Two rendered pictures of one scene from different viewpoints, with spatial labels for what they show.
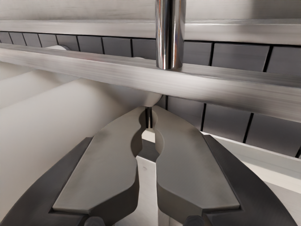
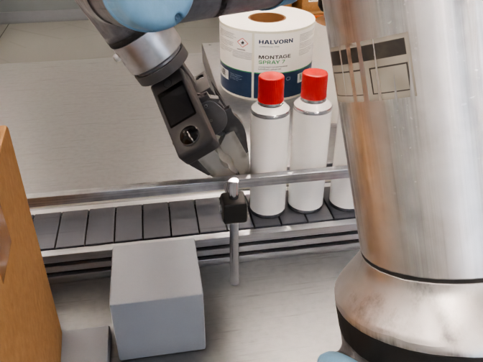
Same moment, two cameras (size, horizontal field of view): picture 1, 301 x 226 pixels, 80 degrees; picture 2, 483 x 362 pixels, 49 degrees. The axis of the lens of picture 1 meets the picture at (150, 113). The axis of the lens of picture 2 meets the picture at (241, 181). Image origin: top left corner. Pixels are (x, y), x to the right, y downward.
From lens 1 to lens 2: 0.63 m
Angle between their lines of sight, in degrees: 29
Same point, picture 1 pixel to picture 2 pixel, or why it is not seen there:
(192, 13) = (254, 263)
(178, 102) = not seen: hidden behind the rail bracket
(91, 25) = (319, 225)
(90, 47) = (318, 215)
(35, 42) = not seen: hidden behind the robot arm
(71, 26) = (340, 223)
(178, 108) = not seen: hidden behind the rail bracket
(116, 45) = (293, 219)
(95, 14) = (345, 253)
